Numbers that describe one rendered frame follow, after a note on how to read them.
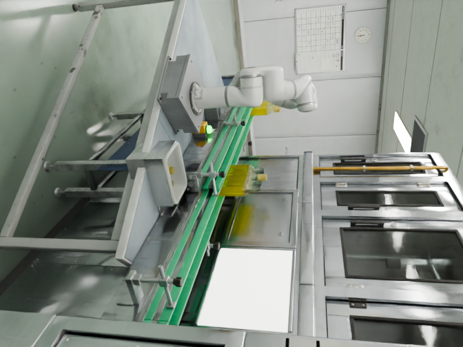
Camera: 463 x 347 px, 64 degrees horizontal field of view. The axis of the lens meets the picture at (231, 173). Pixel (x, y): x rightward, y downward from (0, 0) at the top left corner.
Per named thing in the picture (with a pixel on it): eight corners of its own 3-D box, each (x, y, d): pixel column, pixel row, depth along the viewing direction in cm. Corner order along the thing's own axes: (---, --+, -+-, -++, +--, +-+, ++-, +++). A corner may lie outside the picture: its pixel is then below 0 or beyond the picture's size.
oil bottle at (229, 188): (207, 196, 181) (249, 196, 177) (205, 186, 179) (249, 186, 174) (209, 190, 186) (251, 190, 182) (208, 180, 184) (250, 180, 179)
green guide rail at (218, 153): (200, 175, 169) (216, 175, 167) (200, 173, 169) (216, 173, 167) (251, 74, 318) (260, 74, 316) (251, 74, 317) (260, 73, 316)
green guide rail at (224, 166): (202, 189, 173) (219, 189, 171) (202, 187, 172) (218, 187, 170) (252, 83, 321) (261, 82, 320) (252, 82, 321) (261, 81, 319)
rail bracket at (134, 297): (118, 308, 116) (185, 313, 111) (103, 268, 108) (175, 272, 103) (125, 297, 120) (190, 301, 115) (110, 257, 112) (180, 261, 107)
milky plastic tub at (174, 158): (156, 206, 153) (176, 206, 151) (144, 158, 142) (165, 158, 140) (169, 184, 168) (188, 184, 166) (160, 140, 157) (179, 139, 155)
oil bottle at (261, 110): (242, 116, 275) (280, 115, 269) (241, 109, 272) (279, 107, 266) (243, 113, 280) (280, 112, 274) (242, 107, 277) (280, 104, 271)
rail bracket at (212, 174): (200, 196, 169) (227, 196, 167) (194, 164, 161) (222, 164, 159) (202, 193, 172) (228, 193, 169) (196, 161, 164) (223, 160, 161)
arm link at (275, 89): (295, 100, 166) (294, 62, 161) (247, 106, 158) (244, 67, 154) (285, 98, 174) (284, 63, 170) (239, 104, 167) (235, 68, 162)
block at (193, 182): (185, 193, 170) (200, 193, 168) (181, 175, 165) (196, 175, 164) (187, 188, 173) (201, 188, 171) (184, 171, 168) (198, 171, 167)
